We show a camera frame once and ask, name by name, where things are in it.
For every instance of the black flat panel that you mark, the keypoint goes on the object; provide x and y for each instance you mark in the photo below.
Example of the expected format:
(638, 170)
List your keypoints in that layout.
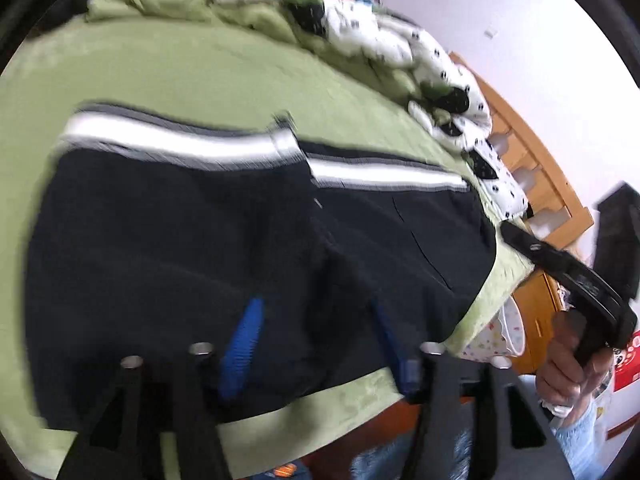
(615, 240)

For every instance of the person's right hand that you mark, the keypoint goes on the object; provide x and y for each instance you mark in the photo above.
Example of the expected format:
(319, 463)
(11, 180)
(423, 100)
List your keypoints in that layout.
(562, 370)

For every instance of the blue and orange item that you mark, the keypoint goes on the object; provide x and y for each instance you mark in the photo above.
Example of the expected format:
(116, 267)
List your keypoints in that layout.
(282, 471)

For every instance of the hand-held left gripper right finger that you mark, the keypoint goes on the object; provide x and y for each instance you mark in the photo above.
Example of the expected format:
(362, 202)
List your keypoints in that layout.
(402, 365)

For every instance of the white floral quilt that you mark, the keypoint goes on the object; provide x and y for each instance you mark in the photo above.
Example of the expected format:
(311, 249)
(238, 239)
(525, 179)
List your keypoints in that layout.
(390, 45)

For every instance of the black pants with striped waistband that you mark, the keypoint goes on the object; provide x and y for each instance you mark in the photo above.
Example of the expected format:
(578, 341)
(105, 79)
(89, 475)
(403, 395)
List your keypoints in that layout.
(200, 235)

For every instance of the green bed blanket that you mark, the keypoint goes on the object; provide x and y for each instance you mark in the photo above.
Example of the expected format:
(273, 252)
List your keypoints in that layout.
(200, 75)

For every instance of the red printed paper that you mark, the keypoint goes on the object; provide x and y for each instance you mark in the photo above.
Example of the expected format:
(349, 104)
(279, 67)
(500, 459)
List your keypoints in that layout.
(629, 365)

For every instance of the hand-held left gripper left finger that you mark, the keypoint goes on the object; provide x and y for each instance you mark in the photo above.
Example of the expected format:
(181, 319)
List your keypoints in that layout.
(244, 345)

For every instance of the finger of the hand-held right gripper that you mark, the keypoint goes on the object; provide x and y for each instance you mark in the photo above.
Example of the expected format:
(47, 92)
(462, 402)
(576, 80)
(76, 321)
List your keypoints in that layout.
(525, 242)

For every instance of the teal cloth item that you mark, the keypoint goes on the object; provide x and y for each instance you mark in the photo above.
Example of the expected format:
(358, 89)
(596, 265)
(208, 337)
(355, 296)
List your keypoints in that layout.
(365, 0)

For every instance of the star print trash bin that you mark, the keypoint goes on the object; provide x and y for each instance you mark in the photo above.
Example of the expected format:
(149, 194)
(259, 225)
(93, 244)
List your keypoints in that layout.
(500, 335)

